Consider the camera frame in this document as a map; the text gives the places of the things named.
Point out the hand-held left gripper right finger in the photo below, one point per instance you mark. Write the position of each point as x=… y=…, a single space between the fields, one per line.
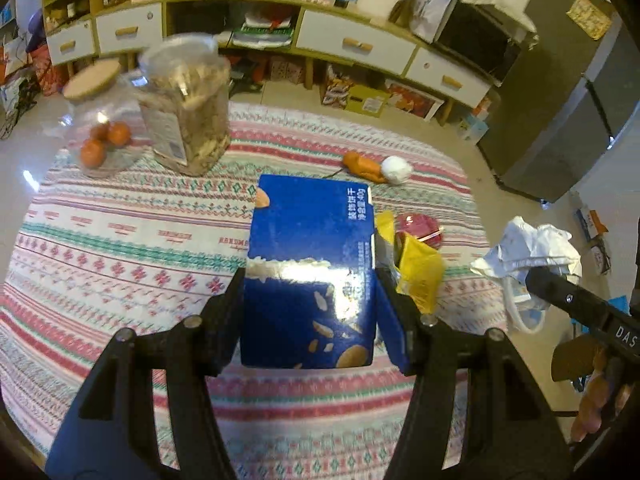
x=395 y=340

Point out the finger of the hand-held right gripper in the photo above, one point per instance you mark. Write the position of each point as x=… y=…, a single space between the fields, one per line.
x=565 y=296

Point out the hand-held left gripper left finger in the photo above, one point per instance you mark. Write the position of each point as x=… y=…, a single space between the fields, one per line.
x=225 y=320

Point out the white plastic trash bin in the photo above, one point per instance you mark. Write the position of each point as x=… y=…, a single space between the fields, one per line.
x=520 y=310

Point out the silvery white wrapper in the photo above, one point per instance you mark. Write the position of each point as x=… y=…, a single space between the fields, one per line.
x=530 y=247

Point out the yellow snack bag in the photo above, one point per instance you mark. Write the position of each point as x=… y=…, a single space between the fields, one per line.
x=420 y=272

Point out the blue biscuit box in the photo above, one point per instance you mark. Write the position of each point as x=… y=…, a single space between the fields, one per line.
x=305 y=240

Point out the red round packet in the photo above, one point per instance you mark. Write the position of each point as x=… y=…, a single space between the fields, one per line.
x=420 y=225

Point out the person's right hand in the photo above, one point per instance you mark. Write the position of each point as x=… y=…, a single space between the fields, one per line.
x=595 y=400

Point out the brown plastic cup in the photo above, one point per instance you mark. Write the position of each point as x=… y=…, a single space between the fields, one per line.
x=575 y=360

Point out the white printed cardboard box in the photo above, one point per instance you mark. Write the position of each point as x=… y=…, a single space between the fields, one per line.
x=600 y=255
x=590 y=220

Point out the striped patterned blanket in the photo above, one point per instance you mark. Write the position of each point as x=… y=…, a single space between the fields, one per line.
x=125 y=260

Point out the white crumpled tissue ball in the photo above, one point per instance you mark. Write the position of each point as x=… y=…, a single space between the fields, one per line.
x=397 y=170

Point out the grey refrigerator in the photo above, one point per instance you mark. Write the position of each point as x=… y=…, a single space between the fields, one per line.
x=560 y=125

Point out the orange elongated object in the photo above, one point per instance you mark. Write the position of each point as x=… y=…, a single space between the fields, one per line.
x=362 y=165

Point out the light blue box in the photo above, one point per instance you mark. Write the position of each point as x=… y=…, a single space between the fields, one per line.
x=472 y=129

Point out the clear plastic snack jar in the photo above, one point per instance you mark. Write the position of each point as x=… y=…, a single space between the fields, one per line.
x=195 y=125

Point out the orange and white box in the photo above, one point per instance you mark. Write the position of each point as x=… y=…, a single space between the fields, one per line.
x=482 y=105

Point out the orange fruit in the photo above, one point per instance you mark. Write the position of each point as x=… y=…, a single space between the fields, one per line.
x=119 y=134
x=99 y=131
x=92 y=153

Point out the framed fox picture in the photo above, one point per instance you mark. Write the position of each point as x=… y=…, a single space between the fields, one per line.
x=415 y=100

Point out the yellow cardboard box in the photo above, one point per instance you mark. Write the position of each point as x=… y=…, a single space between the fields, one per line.
x=360 y=100

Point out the wide white drawer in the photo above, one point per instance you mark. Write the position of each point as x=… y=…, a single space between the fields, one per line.
x=350 y=42
x=450 y=80

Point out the black microwave oven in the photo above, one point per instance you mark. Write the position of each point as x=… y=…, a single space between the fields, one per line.
x=475 y=40

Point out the glass jar with wooden lid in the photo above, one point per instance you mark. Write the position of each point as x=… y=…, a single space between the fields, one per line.
x=92 y=82

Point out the yellow patterned fridge note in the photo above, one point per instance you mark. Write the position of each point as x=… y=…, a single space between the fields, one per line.
x=589 y=16

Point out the small white drawer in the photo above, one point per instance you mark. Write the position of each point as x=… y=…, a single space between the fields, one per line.
x=70 y=42
x=127 y=27

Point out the yellow and white cabinet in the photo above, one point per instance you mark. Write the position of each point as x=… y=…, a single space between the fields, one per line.
x=280 y=7

